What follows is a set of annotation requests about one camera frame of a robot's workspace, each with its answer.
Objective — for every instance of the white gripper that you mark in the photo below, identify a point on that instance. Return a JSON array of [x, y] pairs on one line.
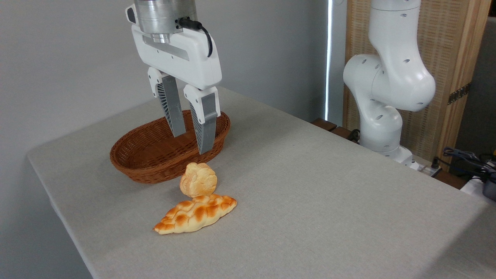
[[182, 58]]

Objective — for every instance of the wooden bamboo folding screen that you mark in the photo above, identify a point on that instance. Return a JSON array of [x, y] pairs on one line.
[[449, 42]]

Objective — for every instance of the brown wooden board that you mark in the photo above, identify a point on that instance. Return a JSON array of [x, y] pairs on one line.
[[327, 124]]

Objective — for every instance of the round bread roll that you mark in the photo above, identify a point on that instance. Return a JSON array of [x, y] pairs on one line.
[[198, 181]]

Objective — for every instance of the braided bread loaf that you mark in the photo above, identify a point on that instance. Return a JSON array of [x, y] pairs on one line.
[[193, 215]]

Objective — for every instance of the grey tablecloth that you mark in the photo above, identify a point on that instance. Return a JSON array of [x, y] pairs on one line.
[[310, 213]]

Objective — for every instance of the metal screen hinge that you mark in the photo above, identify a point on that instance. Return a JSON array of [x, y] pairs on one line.
[[459, 93]]

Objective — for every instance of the brown wicker basket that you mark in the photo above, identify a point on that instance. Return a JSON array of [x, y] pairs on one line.
[[155, 162]]

